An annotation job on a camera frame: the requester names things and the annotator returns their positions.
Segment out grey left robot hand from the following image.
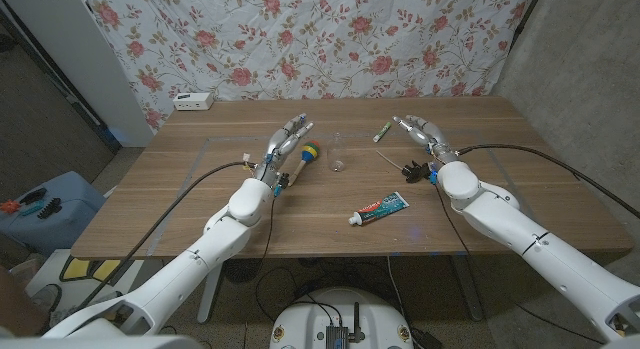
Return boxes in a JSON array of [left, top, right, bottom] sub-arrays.
[[254, 112, 315, 188]]

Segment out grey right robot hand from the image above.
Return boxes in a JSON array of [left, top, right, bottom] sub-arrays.
[[392, 113, 459, 165]]

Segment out black pump top with tube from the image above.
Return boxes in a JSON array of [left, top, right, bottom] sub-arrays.
[[375, 149, 432, 184]]

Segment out clear dispenser bottle black pump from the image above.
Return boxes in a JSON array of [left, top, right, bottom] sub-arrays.
[[327, 132, 349, 173]]

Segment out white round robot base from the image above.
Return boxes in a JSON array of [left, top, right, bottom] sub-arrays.
[[269, 287, 415, 349]]

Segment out green Expo marker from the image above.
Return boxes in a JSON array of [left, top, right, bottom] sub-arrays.
[[372, 120, 393, 144]]

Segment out toothpaste tube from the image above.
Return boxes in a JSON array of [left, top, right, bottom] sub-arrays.
[[348, 191, 410, 227]]

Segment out colourful wooden maraca toy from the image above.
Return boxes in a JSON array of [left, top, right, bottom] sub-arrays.
[[288, 140, 321, 188]]

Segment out white power strip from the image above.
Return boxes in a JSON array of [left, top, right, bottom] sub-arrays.
[[172, 92, 215, 112]]

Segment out floral backdrop cloth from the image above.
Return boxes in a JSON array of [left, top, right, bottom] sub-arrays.
[[82, 0, 534, 133]]

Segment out black backdrop stand pole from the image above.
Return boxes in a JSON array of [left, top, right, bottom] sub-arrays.
[[508, 0, 545, 53]]

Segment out grey table leg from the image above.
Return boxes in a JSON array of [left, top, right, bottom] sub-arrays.
[[449, 253, 485, 323]]

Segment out white table leg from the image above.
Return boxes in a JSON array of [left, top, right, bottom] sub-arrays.
[[197, 263, 225, 324]]

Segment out black radio box with antenna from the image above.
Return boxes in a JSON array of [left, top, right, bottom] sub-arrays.
[[325, 302, 366, 349]]

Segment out black power adapter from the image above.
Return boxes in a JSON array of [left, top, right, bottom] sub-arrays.
[[409, 327, 444, 349]]

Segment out blue storage bin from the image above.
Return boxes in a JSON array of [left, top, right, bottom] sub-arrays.
[[0, 170, 107, 258]]

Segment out yellow black floor mat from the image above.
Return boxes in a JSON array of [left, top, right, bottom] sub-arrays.
[[58, 257, 124, 283]]

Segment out black toothed comb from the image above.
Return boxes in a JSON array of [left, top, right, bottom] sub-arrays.
[[37, 197, 64, 220]]

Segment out black plastic clip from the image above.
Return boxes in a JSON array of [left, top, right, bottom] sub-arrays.
[[19, 187, 49, 206]]

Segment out white robot torso shell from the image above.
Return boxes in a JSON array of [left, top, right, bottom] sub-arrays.
[[0, 333, 204, 349]]

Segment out grey shoe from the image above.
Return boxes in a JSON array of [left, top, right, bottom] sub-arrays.
[[29, 283, 64, 318]]

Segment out person leg brown trousers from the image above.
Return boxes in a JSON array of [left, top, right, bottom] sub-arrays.
[[0, 266, 47, 338]]

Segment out thin black left wrist cable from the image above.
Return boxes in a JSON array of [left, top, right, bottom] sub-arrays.
[[254, 196, 276, 280]]

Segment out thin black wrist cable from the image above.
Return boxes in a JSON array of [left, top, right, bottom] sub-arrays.
[[254, 196, 276, 280], [433, 183, 606, 346]]

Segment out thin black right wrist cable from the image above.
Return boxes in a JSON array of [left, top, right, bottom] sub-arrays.
[[433, 183, 606, 346]]

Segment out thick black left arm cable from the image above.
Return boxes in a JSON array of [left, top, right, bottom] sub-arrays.
[[74, 160, 251, 310]]

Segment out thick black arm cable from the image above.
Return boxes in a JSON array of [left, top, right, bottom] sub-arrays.
[[74, 160, 251, 310], [457, 143, 640, 220]]

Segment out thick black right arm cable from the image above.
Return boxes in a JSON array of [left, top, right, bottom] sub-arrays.
[[457, 143, 640, 220]]

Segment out black floor cable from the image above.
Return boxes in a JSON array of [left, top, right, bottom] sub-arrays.
[[387, 256, 419, 340], [242, 266, 326, 349]]

